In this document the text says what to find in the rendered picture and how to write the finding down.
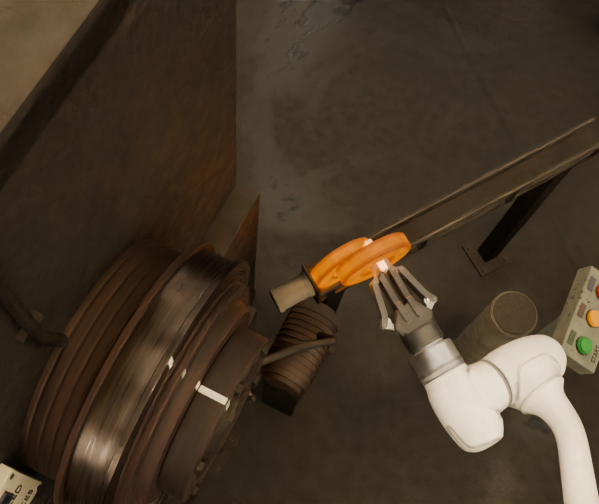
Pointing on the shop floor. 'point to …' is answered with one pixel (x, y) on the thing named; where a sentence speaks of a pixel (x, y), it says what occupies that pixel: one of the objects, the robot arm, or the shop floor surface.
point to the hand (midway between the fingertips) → (375, 257)
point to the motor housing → (281, 380)
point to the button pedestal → (584, 363)
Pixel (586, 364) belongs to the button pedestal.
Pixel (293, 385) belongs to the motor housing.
